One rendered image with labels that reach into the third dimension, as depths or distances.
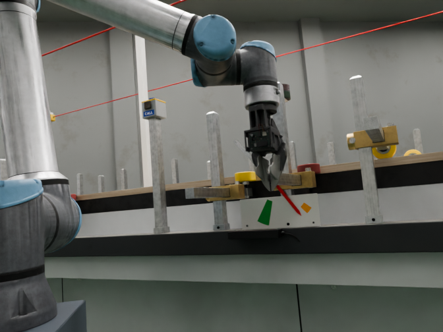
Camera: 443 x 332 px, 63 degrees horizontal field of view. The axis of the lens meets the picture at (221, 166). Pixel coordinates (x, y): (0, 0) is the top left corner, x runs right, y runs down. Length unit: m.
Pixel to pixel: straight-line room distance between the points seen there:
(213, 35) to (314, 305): 1.02
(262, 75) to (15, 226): 0.63
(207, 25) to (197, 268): 0.87
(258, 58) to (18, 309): 0.74
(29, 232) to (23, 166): 0.23
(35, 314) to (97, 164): 4.35
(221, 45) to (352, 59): 5.36
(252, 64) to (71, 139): 4.38
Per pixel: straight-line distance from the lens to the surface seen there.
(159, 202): 1.40
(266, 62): 0.94
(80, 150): 5.12
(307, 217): 1.15
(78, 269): 1.75
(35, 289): 0.78
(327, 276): 1.19
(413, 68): 6.60
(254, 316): 1.52
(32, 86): 1.00
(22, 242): 0.76
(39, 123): 0.97
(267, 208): 1.18
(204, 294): 1.60
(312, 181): 1.15
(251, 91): 0.92
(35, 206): 0.78
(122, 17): 0.86
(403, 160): 1.34
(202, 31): 0.80
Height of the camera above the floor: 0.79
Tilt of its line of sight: 6 degrees up
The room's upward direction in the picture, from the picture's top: 5 degrees counter-clockwise
